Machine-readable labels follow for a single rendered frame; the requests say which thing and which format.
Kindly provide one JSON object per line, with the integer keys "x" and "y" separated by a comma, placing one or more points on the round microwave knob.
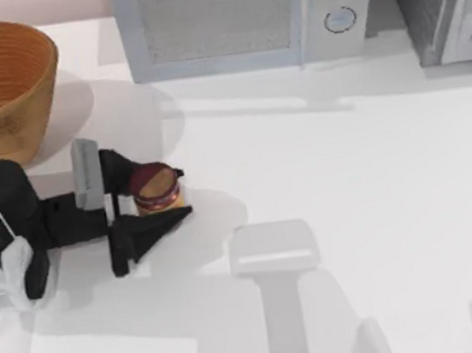
{"x": 341, "y": 20}

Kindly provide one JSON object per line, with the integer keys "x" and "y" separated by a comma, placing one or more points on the brown jar with maroon lid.
{"x": 158, "y": 190}

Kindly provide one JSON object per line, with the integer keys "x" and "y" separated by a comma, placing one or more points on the pale grey rounded box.
{"x": 86, "y": 173}

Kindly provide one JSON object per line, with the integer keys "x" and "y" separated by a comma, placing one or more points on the pale microwave oven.
{"x": 217, "y": 24}

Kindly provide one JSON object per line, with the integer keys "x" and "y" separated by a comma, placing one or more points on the woven wooden basket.
{"x": 5, "y": 84}

